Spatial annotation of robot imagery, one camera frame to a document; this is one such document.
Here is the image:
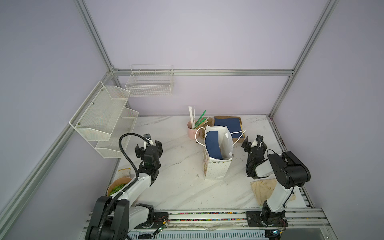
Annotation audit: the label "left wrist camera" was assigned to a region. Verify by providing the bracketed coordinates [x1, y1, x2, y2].
[144, 134, 155, 149]

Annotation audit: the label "brown paper wrapped straw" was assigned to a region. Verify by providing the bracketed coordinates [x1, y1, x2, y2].
[196, 119, 208, 129]

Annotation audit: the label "white wire basket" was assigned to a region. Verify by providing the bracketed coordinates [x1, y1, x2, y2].
[126, 65, 174, 97]

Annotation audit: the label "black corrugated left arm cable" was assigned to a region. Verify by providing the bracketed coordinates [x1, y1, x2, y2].
[95, 132, 149, 240]

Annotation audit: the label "cardboard box of blue napkins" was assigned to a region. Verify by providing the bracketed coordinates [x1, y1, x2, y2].
[214, 116, 245, 143]

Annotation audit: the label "blue paper napkin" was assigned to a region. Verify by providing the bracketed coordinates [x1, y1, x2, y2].
[205, 131, 223, 160]

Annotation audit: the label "beige cloth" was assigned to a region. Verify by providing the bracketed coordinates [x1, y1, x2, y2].
[251, 179, 296, 209]

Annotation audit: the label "stacked brown pulp cup carriers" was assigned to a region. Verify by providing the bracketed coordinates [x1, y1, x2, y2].
[203, 118, 215, 128]

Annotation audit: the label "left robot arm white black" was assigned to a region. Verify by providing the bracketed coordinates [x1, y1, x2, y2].
[85, 141, 163, 240]

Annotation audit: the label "cartoon animal paper gift bag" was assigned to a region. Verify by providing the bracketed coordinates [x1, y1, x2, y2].
[195, 126, 245, 181]

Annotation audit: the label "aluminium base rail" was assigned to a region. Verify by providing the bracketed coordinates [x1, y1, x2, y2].
[122, 208, 337, 240]

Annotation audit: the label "green wrapped straw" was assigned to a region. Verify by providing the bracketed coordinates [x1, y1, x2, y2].
[194, 110, 206, 129]

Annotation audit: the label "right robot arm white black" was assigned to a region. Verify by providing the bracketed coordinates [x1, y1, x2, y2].
[242, 135, 311, 227]

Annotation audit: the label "pink metal straw bucket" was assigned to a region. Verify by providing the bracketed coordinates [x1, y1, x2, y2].
[187, 121, 201, 140]

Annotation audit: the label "white mesh two-tier shelf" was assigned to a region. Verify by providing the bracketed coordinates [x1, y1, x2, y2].
[69, 82, 139, 159]

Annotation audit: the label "white wrapped straw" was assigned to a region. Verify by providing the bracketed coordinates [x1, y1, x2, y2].
[189, 106, 195, 129]

